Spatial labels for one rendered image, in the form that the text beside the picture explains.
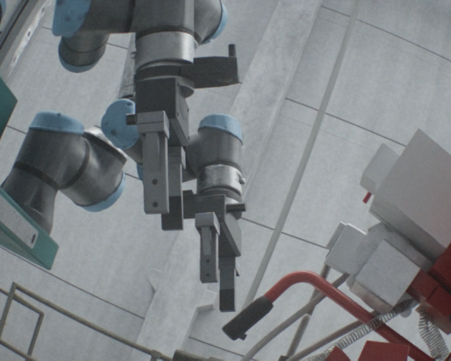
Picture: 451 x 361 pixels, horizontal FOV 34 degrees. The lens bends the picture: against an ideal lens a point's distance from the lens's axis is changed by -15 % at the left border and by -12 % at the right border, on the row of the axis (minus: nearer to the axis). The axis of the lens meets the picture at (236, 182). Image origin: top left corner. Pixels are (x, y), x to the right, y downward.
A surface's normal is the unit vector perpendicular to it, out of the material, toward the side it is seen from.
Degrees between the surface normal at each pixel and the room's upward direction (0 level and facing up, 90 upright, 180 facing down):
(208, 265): 83
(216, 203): 83
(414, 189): 90
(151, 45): 104
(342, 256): 99
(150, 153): 124
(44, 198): 72
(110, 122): 89
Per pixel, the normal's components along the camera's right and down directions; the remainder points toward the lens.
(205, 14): 0.67, 0.29
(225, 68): 0.33, -0.19
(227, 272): -0.20, -0.49
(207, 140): -0.50, -0.44
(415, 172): -0.04, -0.32
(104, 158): 0.37, 0.03
